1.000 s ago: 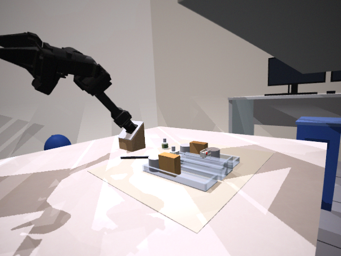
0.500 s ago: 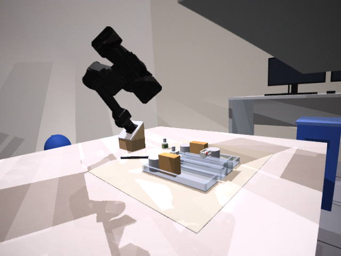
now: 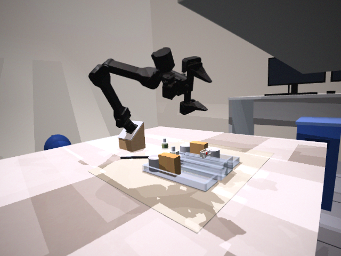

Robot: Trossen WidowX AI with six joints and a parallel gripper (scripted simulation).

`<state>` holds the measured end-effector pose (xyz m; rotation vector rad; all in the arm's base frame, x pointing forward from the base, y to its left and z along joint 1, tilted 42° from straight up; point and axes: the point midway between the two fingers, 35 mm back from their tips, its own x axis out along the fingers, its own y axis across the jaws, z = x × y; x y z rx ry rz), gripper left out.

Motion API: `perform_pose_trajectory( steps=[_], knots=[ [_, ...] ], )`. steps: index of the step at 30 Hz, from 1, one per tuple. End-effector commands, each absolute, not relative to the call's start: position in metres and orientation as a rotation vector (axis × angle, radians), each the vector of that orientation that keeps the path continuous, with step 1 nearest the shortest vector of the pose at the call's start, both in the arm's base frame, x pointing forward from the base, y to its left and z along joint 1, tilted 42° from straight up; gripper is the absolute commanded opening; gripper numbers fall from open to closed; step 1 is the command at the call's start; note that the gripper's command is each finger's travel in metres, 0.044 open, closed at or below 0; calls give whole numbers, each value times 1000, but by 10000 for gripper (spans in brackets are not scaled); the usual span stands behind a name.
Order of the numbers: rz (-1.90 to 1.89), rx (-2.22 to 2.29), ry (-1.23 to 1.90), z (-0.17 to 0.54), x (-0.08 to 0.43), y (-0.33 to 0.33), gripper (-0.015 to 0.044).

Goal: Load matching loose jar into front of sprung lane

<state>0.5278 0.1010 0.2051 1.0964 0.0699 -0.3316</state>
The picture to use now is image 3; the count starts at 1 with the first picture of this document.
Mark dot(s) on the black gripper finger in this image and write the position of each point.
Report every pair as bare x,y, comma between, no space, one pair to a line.
194,106
198,71

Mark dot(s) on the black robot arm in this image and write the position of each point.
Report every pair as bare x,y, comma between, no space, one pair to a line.
149,77

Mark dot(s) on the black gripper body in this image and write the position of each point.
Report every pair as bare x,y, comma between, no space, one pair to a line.
185,86

